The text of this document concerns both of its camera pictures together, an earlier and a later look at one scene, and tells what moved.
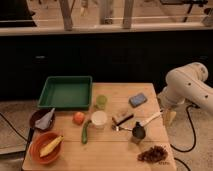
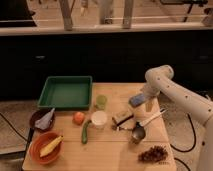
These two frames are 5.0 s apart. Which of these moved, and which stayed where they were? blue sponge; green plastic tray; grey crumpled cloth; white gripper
Moved: white gripper
Stayed: blue sponge; grey crumpled cloth; green plastic tray
